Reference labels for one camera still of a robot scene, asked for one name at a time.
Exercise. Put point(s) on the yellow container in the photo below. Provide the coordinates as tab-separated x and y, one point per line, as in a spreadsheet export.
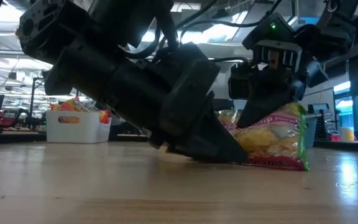
347	133

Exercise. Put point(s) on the black metal stand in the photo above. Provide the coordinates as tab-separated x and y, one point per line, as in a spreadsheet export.
33	93

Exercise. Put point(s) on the teal plastic bin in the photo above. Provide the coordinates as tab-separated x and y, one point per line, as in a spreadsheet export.
310	132

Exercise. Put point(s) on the grey device on stand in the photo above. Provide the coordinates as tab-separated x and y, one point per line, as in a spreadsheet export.
320	109

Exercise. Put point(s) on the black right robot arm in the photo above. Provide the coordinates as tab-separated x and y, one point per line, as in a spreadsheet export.
331	28

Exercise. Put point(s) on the white board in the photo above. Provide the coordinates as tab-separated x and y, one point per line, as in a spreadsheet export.
319	95

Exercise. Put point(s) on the green lime chili ramen pack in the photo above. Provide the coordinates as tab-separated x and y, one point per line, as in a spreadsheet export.
275	140

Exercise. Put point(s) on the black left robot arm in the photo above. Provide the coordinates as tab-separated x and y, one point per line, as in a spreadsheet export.
98	62

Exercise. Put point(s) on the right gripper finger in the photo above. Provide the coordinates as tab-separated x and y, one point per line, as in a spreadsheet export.
259	107

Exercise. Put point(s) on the white plastic bin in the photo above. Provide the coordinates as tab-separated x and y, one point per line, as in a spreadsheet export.
79	130

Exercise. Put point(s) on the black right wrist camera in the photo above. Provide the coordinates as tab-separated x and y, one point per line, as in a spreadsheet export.
275	37

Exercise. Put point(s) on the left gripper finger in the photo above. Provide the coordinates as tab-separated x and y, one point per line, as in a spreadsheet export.
222	143
182	148

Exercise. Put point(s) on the black background robot arm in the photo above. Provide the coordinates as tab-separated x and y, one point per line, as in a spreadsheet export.
14	118

